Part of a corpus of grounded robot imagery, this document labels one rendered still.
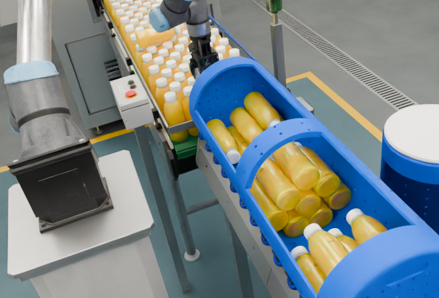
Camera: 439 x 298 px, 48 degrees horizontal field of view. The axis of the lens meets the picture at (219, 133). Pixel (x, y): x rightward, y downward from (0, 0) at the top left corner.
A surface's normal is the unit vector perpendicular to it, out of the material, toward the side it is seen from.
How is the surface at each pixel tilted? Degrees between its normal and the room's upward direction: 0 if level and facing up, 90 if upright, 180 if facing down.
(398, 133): 0
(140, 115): 90
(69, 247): 0
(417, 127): 0
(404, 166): 90
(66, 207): 90
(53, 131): 30
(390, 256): 9
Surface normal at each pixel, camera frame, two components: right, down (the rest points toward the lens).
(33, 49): 0.25, -0.31
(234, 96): 0.34, 0.50
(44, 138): 0.00, -0.50
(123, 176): -0.14, -0.81
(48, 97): 0.54, -0.35
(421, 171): -0.53, 0.55
